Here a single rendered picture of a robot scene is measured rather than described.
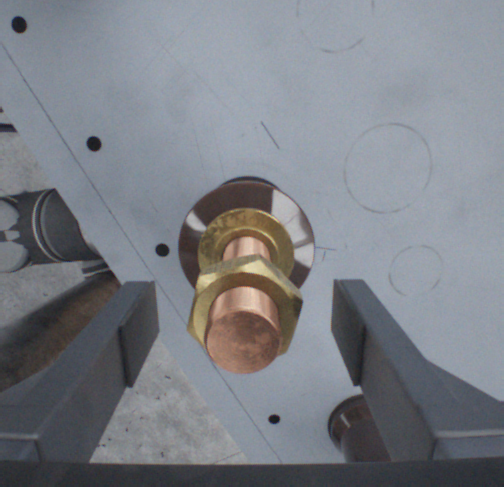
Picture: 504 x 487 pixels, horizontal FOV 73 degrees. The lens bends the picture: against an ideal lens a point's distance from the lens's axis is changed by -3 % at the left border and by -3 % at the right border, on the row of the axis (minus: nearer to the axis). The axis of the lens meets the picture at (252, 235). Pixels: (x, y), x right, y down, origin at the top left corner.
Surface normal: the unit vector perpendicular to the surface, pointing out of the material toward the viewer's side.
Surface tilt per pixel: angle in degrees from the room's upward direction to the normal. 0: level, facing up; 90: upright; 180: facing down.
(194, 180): 0
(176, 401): 0
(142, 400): 0
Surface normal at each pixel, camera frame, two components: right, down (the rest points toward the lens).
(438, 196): 0.00, 0.26
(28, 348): 0.77, -0.62
